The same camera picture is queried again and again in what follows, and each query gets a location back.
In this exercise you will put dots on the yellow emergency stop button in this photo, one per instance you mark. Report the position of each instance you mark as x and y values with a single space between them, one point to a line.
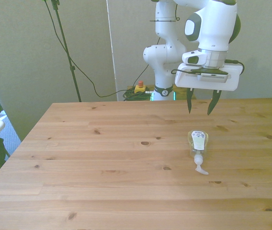
140 88

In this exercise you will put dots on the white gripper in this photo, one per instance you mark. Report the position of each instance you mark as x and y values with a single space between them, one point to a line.
233 76

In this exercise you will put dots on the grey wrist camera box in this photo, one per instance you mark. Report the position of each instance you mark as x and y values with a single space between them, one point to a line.
213 77

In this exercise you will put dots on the white vertical wall strip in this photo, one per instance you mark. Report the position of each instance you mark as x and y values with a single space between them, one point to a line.
111 48

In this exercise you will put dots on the clear sanitizer bottle white pump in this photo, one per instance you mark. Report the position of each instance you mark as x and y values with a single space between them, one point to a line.
198 141

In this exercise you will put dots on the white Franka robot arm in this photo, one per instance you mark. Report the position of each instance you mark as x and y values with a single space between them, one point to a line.
212 26

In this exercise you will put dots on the dark camera tripod stand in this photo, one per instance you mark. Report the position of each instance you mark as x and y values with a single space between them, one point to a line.
65 45

